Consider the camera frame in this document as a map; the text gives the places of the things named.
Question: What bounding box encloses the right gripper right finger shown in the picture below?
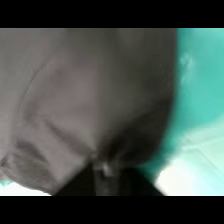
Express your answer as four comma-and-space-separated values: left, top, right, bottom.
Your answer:
99, 165, 166, 197

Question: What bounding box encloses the grey garment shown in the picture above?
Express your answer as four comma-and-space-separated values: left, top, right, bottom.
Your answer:
0, 27, 178, 195

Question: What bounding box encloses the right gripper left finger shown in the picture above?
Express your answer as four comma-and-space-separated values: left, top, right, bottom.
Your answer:
52, 163, 101, 197

